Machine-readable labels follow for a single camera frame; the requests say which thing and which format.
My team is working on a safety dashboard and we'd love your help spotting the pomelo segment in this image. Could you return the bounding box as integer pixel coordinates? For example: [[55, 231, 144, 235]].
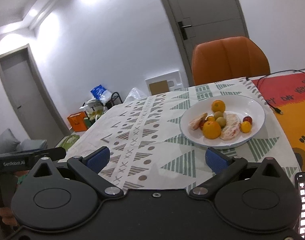
[[220, 114, 241, 141], [189, 113, 208, 131]]

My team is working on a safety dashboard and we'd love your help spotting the small red apple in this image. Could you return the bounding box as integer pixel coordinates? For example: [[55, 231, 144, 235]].
[[243, 116, 252, 124]]

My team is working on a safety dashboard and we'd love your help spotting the large orange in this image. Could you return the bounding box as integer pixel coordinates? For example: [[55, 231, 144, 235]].
[[203, 121, 221, 140], [211, 100, 226, 113]]

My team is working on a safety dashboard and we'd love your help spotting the green kiwi fruit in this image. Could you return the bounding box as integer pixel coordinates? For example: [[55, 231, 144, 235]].
[[216, 116, 226, 128], [213, 111, 224, 120]]

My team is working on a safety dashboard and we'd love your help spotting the small mandarin orange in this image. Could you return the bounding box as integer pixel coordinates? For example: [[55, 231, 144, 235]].
[[206, 115, 216, 121]]

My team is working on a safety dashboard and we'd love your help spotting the dark brown passion fruit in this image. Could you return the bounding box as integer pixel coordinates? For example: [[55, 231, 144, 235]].
[[199, 120, 206, 130]]

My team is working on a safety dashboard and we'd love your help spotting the left hand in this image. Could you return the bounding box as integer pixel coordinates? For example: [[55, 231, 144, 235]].
[[0, 207, 18, 230]]

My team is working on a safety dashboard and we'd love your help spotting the grey sofa cushion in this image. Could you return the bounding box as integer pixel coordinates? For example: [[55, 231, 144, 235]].
[[0, 128, 20, 154], [16, 139, 48, 152]]

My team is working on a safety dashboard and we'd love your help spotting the grey door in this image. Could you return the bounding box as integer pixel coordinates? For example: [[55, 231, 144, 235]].
[[161, 0, 249, 86], [0, 44, 69, 147]]

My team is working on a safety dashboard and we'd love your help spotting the orange paper bag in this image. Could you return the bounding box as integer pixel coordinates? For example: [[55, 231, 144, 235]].
[[67, 112, 87, 132]]

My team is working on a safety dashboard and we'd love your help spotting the green box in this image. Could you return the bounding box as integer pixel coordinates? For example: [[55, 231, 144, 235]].
[[84, 117, 95, 129]]

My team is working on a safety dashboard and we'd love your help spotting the black metal rack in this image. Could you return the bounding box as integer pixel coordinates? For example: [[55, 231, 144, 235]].
[[79, 92, 123, 121]]

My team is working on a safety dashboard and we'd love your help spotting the white ceramic plate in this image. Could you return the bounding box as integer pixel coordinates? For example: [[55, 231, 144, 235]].
[[180, 95, 265, 149]]

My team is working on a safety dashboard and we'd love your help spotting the blue white plastic bag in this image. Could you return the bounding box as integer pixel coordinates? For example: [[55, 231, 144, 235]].
[[91, 85, 112, 105]]

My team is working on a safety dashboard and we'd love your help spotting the red orange mat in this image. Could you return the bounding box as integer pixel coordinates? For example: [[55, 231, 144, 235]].
[[252, 69, 305, 171]]

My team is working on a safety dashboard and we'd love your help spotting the patterned white tablecloth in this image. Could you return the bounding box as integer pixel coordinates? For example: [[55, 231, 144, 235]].
[[67, 77, 300, 190]]

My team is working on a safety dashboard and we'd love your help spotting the clear plastic bag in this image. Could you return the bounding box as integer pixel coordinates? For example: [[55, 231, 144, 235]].
[[124, 87, 147, 103]]

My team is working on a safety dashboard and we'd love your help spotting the orange leather chair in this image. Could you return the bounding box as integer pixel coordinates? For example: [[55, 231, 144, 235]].
[[192, 36, 270, 86]]

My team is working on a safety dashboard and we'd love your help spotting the black cable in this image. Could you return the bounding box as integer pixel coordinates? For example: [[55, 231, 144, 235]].
[[245, 68, 305, 116]]

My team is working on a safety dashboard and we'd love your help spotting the white foam packaging frame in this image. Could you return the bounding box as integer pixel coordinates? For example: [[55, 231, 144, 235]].
[[145, 70, 184, 95]]

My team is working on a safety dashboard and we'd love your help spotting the black door handle lock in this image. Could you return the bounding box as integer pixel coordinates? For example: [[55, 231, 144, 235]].
[[178, 21, 192, 40]]

